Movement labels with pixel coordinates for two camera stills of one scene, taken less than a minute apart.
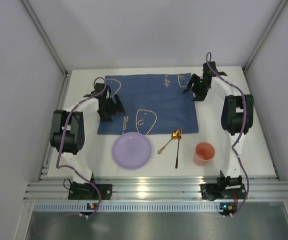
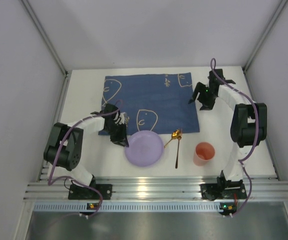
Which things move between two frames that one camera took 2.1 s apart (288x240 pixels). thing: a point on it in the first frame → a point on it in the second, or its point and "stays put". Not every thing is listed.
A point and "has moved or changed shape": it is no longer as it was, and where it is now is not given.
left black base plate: (84, 191) stays put
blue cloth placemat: (153, 103) stays put
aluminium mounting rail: (55, 188) stays put
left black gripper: (112, 107) → (117, 133)
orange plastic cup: (204, 152) stays put
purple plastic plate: (131, 150) has moved or changed shape
